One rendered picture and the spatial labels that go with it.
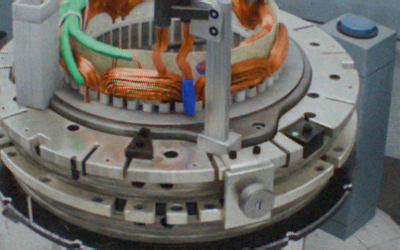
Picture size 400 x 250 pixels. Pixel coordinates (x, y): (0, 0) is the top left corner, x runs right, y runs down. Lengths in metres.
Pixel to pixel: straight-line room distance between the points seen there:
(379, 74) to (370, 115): 0.05
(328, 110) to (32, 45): 0.24
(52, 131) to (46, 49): 0.06
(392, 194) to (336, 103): 1.87
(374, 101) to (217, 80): 0.43
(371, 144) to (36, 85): 0.48
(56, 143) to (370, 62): 0.43
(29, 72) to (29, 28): 0.04
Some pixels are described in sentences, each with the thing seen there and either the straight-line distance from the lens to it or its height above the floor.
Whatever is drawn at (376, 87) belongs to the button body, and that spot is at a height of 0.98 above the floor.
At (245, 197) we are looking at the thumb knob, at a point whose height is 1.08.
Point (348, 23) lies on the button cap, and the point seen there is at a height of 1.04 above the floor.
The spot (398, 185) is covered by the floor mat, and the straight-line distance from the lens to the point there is 2.70.
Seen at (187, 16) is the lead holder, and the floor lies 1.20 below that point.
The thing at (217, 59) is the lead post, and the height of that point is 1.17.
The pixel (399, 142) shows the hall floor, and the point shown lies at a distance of 2.93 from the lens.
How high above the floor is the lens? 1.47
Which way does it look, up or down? 30 degrees down
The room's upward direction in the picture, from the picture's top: 1 degrees clockwise
